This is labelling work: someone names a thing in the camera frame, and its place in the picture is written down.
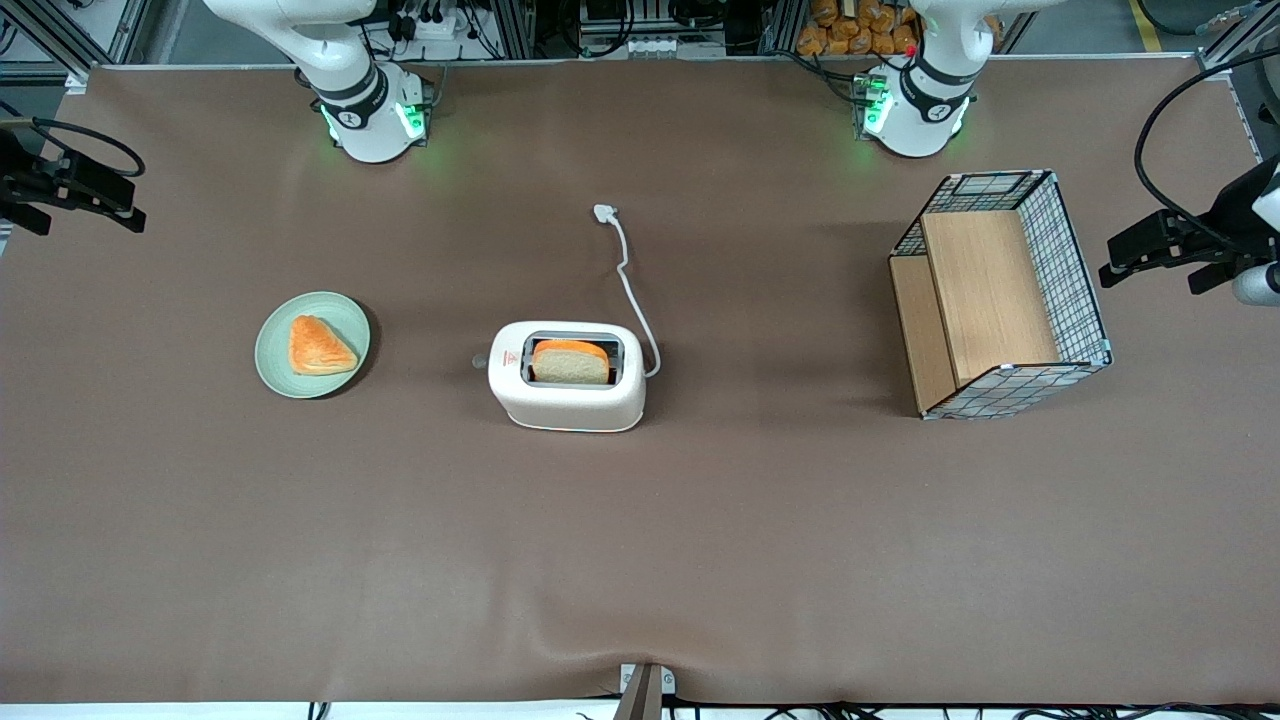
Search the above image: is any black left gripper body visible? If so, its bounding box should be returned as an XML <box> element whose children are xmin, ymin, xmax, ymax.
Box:
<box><xmin>1205</xmin><ymin>155</ymin><xmax>1280</xmax><ymax>263</ymax></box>

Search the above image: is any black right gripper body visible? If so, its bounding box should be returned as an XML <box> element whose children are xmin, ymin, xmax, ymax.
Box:
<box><xmin>0</xmin><ymin>128</ymin><xmax>61</xmax><ymax>211</ymax></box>

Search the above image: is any white toaster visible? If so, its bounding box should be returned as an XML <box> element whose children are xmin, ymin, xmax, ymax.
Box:
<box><xmin>472</xmin><ymin>320</ymin><xmax>648</xmax><ymax>433</ymax></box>

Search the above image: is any light wooden shelf insert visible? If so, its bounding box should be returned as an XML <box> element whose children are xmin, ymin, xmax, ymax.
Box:
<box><xmin>889</xmin><ymin>209</ymin><xmax>1062</xmax><ymax>415</ymax></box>

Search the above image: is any pale green round plate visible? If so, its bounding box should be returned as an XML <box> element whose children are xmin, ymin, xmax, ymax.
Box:
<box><xmin>254</xmin><ymin>291</ymin><xmax>372</xmax><ymax>400</ymax></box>

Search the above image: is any orange triangular pastry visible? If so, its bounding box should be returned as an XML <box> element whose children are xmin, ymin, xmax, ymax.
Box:
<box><xmin>288</xmin><ymin>315</ymin><xmax>360</xmax><ymax>377</ymax></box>

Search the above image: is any white power strip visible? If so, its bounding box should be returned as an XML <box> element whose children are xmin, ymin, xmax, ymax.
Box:
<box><xmin>392</xmin><ymin>0</ymin><xmax>483</xmax><ymax>41</ymax></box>

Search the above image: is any bag of brown bread rolls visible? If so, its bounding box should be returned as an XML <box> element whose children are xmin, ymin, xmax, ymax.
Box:
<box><xmin>796</xmin><ymin>0</ymin><xmax>923</xmax><ymax>57</ymax></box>

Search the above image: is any bread slice with orange crust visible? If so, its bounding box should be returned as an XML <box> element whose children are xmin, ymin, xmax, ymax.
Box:
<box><xmin>531</xmin><ymin>339</ymin><xmax>611</xmax><ymax>386</ymax></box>

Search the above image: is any brown table mat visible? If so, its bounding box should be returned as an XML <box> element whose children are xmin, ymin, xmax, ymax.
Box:
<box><xmin>0</xmin><ymin>55</ymin><xmax>1280</xmax><ymax>707</ymax></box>

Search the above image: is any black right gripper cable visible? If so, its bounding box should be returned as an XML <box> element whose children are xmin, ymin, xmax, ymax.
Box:
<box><xmin>0</xmin><ymin>117</ymin><xmax>147</xmax><ymax>181</ymax></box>

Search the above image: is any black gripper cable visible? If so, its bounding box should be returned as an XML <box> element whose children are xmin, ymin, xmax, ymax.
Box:
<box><xmin>1134</xmin><ymin>48</ymin><xmax>1280</xmax><ymax>251</ymax></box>
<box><xmin>0</xmin><ymin>117</ymin><xmax>147</xmax><ymax>181</ymax></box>

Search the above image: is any wire and wood basket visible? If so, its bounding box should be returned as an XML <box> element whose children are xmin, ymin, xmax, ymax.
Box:
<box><xmin>888</xmin><ymin>169</ymin><xmax>1114</xmax><ymax>421</ymax></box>

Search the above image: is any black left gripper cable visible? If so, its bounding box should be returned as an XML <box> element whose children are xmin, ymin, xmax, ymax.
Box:
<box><xmin>1134</xmin><ymin>48</ymin><xmax>1280</xmax><ymax>251</ymax></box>

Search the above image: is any aluminium frame profile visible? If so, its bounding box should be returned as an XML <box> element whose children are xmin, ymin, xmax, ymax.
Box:
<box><xmin>0</xmin><ymin>0</ymin><xmax>106</xmax><ymax>83</ymax></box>
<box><xmin>1195</xmin><ymin>0</ymin><xmax>1280</xmax><ymax>73</ymax></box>

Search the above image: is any white toaster power cable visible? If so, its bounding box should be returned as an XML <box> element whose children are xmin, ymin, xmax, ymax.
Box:
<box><xmin>593</xmin><ymin>203</ymin><xmax>662</xmax><ymax>379</ymax></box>

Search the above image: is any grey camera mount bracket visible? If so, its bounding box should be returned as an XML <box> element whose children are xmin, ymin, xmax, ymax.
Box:
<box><xmin>612</xmin><ymin>662</ymin><xmax>677</xmax><ymax>720</ymax></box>

